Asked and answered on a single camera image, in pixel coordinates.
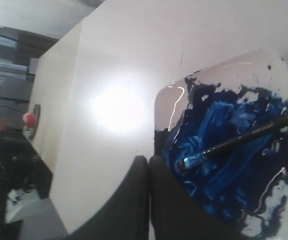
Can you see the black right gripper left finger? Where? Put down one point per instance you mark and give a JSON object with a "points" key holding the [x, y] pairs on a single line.
{"points": [[125, 216]]}

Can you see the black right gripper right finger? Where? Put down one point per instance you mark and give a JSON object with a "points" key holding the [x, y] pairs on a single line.
{"points": [[175, 216]]}

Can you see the black paintbrush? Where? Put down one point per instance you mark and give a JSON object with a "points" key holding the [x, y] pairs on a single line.
{"points": [[197, 159]]}

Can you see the white plate with blue paint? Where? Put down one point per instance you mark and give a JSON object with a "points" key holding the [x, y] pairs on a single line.
{"points": [[220, 166]]}

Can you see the red knob object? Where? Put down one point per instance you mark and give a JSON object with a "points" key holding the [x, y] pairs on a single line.
{"points": [[31, 122]]}

